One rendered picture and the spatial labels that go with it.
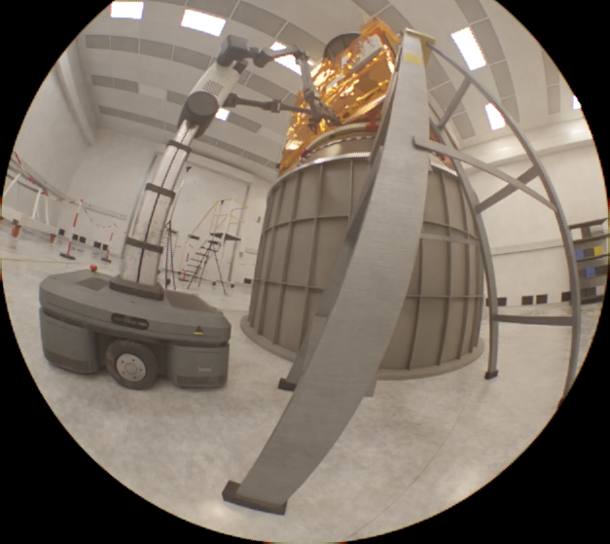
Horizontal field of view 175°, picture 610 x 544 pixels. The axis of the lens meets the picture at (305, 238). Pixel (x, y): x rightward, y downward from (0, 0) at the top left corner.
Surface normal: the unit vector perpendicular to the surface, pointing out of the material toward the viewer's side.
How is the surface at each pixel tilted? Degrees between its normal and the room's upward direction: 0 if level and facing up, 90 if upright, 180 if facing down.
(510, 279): 90
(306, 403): 87
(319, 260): 90
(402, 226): 87
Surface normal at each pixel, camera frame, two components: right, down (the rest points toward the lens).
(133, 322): 0.68, -0.08
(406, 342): -0.10, -0.25
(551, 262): -0.81, -0.24
